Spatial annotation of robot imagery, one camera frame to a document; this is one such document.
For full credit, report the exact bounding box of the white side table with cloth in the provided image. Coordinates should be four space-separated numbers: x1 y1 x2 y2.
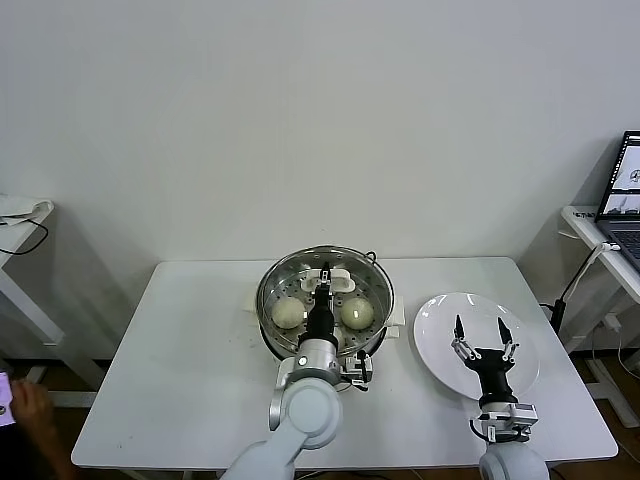
0 199 104 409

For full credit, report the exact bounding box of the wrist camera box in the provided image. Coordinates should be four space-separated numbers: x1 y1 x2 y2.
342 349 375 395
508 403 540 430

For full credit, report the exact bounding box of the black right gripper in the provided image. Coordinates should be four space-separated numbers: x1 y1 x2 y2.
450 313 521 402

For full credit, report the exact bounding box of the short black pole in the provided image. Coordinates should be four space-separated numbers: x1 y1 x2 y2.
551 298 567 346

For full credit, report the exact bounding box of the bystander forearm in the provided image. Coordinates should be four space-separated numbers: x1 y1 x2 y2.
29 438 76 480

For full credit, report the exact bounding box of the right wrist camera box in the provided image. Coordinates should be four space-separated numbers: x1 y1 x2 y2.
508 403 540 430

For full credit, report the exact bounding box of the glass lid with white handle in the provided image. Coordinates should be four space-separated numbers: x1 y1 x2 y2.
257 244 394 352

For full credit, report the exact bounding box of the bystander hand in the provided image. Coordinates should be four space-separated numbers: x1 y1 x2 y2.
10 378 57 450

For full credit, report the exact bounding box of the open grey laptop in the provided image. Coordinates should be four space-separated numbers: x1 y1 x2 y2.
593 131 640 274

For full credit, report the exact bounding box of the white cloth bag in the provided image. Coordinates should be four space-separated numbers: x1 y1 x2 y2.
0 193 55 227

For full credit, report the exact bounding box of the purple smartphone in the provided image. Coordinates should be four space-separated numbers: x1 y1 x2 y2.
0 370 15 427

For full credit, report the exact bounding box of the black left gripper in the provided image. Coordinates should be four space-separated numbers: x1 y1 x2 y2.
302 259 338 344

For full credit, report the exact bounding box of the thin black cable loop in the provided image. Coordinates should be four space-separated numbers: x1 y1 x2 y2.
0 215 50 255

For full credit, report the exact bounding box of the white round plate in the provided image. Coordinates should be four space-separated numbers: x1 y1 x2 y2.
413 292 542 402

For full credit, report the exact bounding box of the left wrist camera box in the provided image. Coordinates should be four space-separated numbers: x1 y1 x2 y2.
342 349 375 395

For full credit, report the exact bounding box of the stainless steel steamer basket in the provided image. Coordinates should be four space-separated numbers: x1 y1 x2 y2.
257 247 394 364

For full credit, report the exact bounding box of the white steamed baozi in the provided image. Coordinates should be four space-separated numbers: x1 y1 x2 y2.
271 298 305 330
340 296 375 330

